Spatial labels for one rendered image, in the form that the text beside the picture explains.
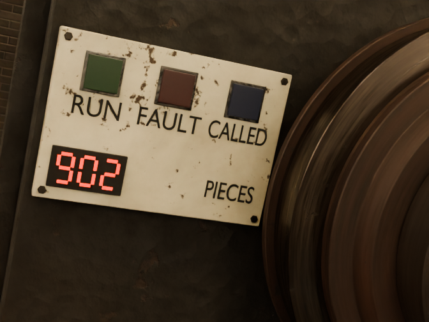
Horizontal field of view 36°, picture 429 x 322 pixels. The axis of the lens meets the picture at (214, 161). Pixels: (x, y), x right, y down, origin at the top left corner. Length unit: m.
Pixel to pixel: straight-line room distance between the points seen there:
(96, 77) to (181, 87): 0.09
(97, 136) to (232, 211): 0.18
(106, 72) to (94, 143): 0.08
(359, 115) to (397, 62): 0.06
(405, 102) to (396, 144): 0.04
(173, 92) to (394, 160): 0.24
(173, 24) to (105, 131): 0.14
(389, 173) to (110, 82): 0.30
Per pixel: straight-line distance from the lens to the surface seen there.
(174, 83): 0.71
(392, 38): 0.73
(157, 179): 0.73
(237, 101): 0.73
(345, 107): 0.64
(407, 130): 0.65
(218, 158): 0.74
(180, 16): 0.74
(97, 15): 0.72
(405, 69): 0.67
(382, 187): 0.64
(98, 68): 0.70
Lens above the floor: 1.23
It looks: 8 degrees down
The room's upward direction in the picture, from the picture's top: 12 degrees clockwise
